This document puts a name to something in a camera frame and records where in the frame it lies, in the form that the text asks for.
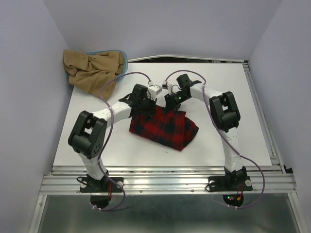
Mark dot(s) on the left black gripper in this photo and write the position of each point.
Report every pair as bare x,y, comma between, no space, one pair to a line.
151,110

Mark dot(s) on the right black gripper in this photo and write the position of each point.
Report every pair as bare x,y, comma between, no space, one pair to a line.
170,104

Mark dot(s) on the red plaid skirt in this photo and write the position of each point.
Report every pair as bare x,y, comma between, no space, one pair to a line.
170,128

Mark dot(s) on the tan skirt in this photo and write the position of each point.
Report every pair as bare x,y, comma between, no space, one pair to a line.
98,90

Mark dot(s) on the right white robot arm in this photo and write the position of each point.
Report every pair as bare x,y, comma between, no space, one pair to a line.
225,116

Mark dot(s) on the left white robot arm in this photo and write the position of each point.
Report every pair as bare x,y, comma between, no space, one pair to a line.
92,131

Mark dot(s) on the teal plastic basket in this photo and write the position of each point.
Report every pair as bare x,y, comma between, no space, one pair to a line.
87,69

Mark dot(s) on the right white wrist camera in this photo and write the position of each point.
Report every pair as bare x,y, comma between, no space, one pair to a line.
167,86

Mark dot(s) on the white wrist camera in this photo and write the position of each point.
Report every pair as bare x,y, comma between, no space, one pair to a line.
167,86
153,91

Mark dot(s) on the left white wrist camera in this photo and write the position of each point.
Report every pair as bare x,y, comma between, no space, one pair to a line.
153,91

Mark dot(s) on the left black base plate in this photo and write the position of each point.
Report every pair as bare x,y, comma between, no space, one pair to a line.
90,185

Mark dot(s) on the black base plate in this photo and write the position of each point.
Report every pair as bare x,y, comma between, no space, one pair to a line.
227,184
90,185

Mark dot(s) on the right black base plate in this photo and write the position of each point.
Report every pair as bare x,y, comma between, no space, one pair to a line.
227,184

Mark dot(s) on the aluminium rail frame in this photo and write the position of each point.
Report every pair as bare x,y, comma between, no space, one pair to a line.
165,189

